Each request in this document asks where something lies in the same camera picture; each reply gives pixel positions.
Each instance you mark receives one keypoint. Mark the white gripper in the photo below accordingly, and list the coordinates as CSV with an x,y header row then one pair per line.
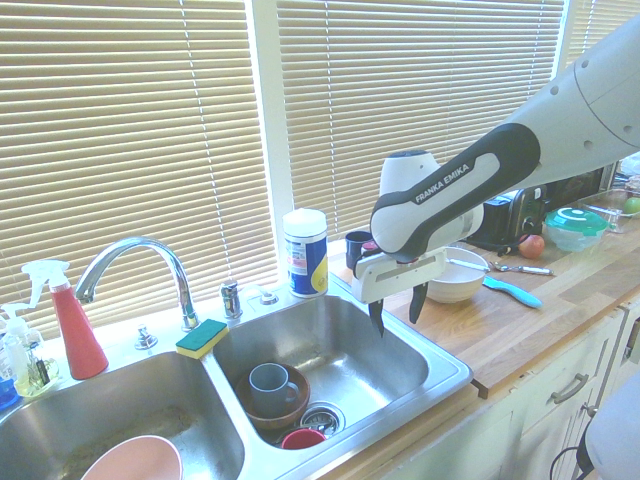
x,y
395,277

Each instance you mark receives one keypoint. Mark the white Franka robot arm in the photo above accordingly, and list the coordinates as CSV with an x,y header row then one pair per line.
x,y
450,195

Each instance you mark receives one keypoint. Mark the stainless steel double sink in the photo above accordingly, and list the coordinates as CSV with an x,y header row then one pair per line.
x,y
350,330

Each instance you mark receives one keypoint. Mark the white sink sprayer head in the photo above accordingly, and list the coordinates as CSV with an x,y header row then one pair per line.
x,y
267,298

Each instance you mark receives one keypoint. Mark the white ceramic bowl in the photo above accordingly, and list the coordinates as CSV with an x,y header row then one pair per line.
x,y
452,288

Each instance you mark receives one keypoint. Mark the black cup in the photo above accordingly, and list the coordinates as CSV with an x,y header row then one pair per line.
x,y
357,245

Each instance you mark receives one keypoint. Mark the silver utensil in bowl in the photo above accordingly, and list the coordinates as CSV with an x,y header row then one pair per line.
x,y
467,264

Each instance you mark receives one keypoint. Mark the white wipes canister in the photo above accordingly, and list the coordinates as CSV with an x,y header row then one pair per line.
x,y
305,260

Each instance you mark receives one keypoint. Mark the metal drain strainer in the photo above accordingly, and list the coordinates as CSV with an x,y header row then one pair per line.
x,y
325,414

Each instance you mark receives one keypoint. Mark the black toaster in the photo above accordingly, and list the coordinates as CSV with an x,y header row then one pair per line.
x,y
510,215

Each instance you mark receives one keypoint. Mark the red apple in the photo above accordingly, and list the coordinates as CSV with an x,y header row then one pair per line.
x,y
531,246

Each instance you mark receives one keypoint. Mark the grey ceramic mug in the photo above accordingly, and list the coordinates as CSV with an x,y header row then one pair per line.
x,y
267,385

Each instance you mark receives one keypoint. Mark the brown wooden bowl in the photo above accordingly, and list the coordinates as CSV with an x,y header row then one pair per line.
x,y
280,419

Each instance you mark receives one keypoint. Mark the red cup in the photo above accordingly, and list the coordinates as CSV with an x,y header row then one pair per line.
x,y
300,440

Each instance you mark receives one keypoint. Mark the cream kitchen cabinet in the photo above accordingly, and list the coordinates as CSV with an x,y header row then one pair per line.
x,y
540,425

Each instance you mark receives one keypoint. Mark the green and yellow sponge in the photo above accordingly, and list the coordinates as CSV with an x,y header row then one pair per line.
x,y
202,337

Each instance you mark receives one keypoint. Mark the teal-lidded plastic container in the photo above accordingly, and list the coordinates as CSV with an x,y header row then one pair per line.
x,y
575,220

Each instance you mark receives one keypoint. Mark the black microwave oven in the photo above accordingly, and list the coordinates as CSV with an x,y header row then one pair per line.
x,y
575,187

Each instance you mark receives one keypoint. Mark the clear plastic box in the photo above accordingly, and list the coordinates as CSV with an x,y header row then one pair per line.
x,y
600,207

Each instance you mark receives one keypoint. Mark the beige window blind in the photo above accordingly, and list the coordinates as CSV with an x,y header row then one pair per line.
x,y
400,75
125,125
600,25

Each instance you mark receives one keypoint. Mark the chrome gooseneck faucet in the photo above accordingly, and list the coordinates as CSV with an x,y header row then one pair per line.
x,y
150,245

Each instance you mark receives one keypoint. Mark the green apple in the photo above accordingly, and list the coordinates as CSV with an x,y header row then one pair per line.
x,y
633,205

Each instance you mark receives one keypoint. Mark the pink bowl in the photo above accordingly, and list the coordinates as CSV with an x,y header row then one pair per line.
x,y
135,460

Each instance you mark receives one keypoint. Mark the red spray bottle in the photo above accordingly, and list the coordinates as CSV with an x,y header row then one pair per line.
x,y
80,340

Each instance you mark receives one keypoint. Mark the yellowish glass holder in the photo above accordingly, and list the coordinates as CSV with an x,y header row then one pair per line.
x,y
39,377

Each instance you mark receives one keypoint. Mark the clear pump soap bottle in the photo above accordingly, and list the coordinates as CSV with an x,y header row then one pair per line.
x,y
14,345

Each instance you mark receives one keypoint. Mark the blue bottle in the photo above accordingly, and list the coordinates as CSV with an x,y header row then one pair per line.
x,y
5,394

